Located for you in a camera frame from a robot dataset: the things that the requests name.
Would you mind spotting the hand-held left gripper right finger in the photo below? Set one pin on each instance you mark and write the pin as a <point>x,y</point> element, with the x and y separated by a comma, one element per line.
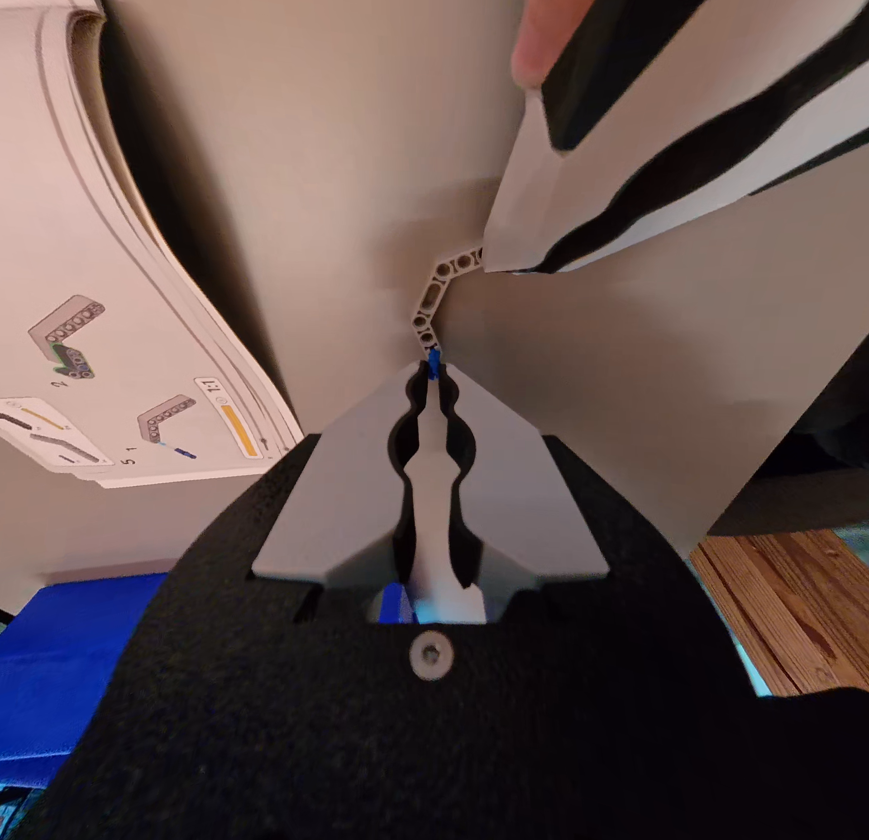
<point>536,514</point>

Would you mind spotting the blue plastic bin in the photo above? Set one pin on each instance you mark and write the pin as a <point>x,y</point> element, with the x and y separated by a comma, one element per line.
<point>61,636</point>

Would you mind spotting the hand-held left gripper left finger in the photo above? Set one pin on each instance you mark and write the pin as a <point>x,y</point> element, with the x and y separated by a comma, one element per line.
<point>326,514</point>

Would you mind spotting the grey bent toy beam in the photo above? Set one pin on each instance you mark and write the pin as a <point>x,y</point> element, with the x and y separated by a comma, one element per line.
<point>431,300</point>

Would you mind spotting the building instruction booklet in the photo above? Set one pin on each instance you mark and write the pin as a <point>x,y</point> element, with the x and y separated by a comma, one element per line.
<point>102,242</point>

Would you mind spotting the person's right hand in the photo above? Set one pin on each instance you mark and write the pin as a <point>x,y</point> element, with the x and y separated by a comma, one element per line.
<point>550,25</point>

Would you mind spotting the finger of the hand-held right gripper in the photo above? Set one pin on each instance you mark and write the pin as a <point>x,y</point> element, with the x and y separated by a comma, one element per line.
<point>781,147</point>
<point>529,208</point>

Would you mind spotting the blue toy pin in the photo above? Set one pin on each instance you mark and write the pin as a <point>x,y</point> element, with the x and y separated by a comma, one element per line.
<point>434,361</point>

